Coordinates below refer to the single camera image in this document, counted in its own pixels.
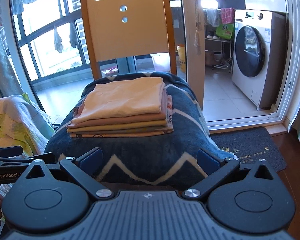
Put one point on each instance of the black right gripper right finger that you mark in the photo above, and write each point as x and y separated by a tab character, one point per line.
244	198

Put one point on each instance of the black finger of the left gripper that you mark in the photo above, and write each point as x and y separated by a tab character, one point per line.
13	151

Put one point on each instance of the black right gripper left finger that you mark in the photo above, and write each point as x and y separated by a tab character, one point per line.
48	199

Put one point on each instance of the white ribbed garment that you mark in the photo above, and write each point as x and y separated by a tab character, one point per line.
23	123

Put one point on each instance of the dark door mat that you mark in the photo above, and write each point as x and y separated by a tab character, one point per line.
250	145

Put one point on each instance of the yellow folded garment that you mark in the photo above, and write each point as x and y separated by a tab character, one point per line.
115	127

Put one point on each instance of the navy zigzag blanket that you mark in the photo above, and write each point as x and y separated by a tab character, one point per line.
165	160

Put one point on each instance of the cream folded top garment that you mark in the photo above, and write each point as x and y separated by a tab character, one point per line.
143	95

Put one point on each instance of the hanging grey cloth left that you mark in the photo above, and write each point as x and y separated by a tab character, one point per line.
57	40

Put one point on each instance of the hanging grey cloth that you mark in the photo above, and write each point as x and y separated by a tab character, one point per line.
73	35
57	40

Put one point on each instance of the tan folded garment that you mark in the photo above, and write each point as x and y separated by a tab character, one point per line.
167	100

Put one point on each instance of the white front-load washing machine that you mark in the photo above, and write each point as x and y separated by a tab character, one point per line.
259	55

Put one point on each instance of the hanging grey cloth right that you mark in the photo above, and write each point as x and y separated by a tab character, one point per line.
73	35

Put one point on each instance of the metal storage rack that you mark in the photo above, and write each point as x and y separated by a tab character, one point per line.
219	52

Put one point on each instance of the white plastic bin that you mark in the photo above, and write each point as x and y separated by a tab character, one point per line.
161	62

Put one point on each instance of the yellow bucket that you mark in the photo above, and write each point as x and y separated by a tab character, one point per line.
182	57

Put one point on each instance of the green bag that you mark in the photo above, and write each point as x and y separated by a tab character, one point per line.
225	31

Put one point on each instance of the wooden chair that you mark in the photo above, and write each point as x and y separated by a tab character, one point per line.
123	28

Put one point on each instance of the pink hanging towel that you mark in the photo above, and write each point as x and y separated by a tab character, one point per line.
227	15

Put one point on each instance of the white sliding door frame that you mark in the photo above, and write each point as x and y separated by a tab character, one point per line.
225	106

